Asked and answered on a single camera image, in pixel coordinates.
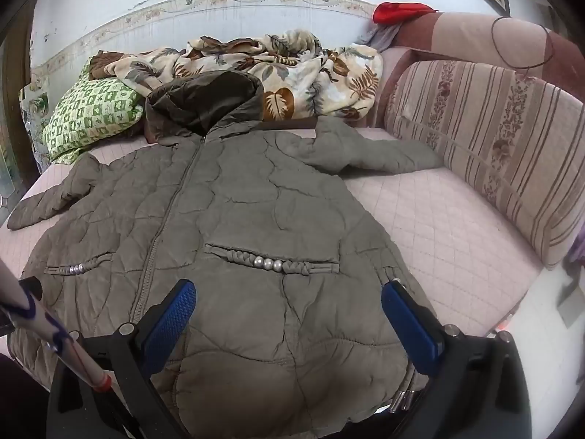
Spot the thin black cable loop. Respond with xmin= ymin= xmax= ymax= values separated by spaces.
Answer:
xmin=491 ymin=15 xmax=555 ymax=74

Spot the pink quilted sofa mat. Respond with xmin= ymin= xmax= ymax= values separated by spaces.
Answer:
xmin=0 ymin=128 xmax=544 ymax=362

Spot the red cloth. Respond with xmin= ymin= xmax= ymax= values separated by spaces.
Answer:
xmin=373 ymin=2 xmax=437 ymax=25

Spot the purple cloth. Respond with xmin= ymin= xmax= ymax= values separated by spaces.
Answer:
xmin=564 ymin=233 xmax=585 ymax=286

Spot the brown cloth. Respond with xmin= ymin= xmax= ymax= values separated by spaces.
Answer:
xmin=88 ymin=50 xmax=126 ymax=79

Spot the leaf print blanket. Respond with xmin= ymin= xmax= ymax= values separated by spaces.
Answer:
xmin=107 ymin=30 xmax=384 ymax=122

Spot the wooden door frame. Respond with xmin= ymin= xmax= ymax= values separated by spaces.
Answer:
xmin=0 ymin=20 xmax=39 ymax=202

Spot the pink maroon sofa backrest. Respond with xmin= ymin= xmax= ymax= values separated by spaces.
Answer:
xmin=377 ymin=10 xmax=585 ymax=101

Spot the person's dark clothing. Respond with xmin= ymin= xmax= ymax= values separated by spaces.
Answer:
xmin=0 ymin=352 xmax=53 ymax=439

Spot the white rod with blue print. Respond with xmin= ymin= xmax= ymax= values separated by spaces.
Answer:
xmin=0 ymin=256 xmax=113 ymax=391

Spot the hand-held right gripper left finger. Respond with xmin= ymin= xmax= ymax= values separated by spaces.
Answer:
xmin=46 ymin=279 xmax=197 ymax=439

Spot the grey cloth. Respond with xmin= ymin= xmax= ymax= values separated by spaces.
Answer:
xmin=363 ymin=24 xmax=403 ymax=53

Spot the green patterned pillow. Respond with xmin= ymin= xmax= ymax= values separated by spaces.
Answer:
xmin=42 ymin=61 xmax=144 ymax=164

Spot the olive quilted hooded jacket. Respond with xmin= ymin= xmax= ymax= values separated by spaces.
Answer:
xmin=7 ymin=72 xmax=444 ymax=439

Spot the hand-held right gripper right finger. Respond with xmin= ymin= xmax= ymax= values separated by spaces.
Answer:
xmin=366 ymin=280 xmax=533 ymax=439

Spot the striped floral sofa cushion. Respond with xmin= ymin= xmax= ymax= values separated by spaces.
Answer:
xmin=384 ymin=59 xmax=585 ymax=270

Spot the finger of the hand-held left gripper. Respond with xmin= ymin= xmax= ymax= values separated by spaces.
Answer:
xmin=18 ymin=277 xmax=44 ymax=305

